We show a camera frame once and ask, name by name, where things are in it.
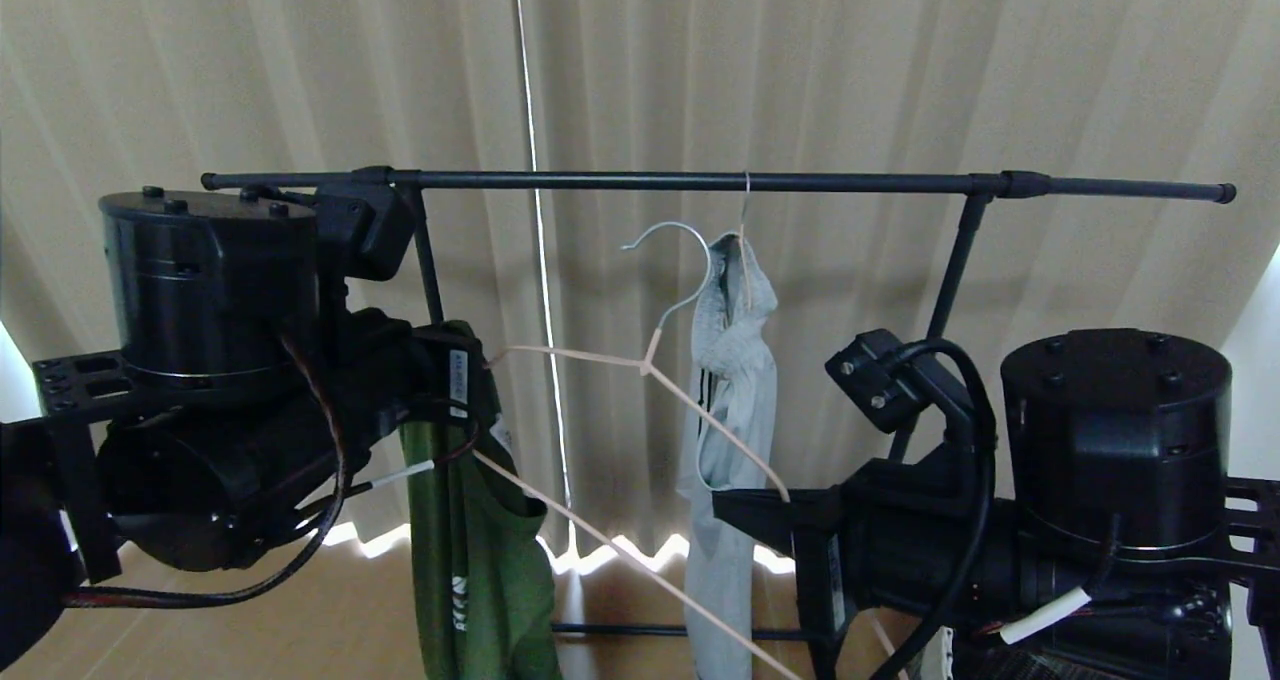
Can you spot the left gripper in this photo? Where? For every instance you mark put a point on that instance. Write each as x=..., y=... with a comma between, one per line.
x=230, y=470

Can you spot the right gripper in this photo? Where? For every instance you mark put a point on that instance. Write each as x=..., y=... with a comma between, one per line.
x=900, y=550

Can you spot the pink clothes hanger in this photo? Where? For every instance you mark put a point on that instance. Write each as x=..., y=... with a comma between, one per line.
x=700, y=412
x=745, y=230

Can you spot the pale grey shorts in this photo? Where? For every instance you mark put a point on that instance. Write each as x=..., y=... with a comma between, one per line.
x=735, y=360

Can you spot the green garment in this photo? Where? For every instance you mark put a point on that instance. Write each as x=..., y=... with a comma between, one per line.
x=470, y=560

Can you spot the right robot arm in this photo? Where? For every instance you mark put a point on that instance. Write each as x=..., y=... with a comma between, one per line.
x=1110, y=440

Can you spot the black clothes rack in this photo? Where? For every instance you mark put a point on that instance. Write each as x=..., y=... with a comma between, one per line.
x=700, y=181

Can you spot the beige curtain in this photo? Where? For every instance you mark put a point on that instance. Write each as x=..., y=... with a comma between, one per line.
x=800, y=60

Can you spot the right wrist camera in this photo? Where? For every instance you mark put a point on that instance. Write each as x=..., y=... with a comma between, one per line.
x=880, y=380

